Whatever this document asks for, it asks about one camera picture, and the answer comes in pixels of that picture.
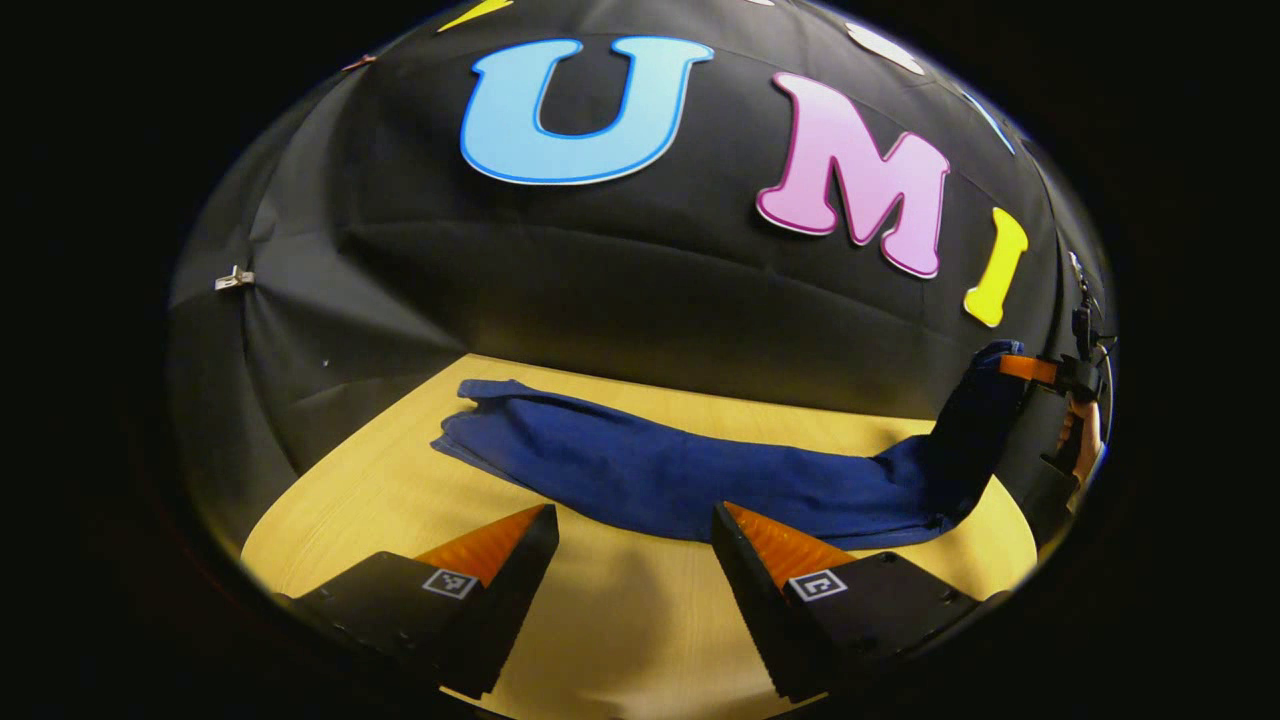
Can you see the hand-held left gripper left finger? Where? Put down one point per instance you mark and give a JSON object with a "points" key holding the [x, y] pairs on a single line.
{"points": [[500, 610]]}

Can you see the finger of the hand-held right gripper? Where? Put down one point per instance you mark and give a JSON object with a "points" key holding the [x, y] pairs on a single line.
{"points": [[1028, 368]]}

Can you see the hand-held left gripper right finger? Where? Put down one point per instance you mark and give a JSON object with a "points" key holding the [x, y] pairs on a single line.
{"points": [[760, 610]]}

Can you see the blue jeans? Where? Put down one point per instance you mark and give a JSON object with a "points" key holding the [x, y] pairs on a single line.
{"points": [[650, 470]]}

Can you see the black backdrop cloth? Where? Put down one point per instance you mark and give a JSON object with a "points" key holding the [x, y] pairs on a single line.
{"points": [[600, 270]]}

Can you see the small silver clip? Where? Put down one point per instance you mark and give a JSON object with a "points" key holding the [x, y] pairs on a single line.
{"points": [[233, 279]]}

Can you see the small red clip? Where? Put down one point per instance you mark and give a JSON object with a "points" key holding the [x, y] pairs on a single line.
{"points": [[358, 62]]}

